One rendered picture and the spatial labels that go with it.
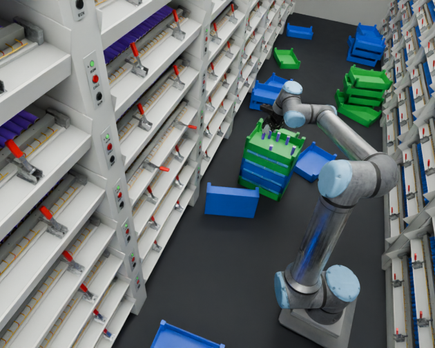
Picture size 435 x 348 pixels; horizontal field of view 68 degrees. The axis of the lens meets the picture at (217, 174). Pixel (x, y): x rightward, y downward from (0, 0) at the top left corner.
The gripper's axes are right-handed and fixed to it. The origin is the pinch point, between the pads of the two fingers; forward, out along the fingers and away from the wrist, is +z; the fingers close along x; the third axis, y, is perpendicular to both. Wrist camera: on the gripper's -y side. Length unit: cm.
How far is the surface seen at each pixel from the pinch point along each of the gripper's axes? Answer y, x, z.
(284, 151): 11.7, 12.3, 11.9
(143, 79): 7, -77, -68
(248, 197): 25.6, -19.9, 22.1
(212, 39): -34, -25, -39
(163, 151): 9, -69, -29
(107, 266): 39, -103, -18
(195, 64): -16, -44, -44
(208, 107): -23.5, -24.3, -2.7
